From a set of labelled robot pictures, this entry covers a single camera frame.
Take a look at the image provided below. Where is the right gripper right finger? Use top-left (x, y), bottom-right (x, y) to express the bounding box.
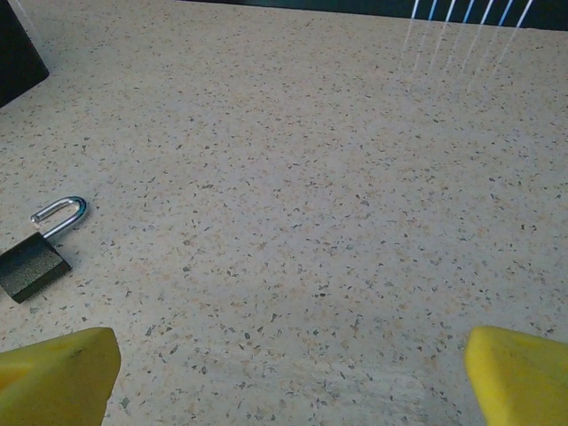
top-left (464, 325), bottom-right (568, 426)

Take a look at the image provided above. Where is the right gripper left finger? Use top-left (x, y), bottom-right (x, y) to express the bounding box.
top-left (0, 327), bottom-right (122, 426)

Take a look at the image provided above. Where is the black padlock silver shackle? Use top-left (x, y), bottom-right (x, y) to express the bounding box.
top-left (0, 196), bottom-right (89, 305)

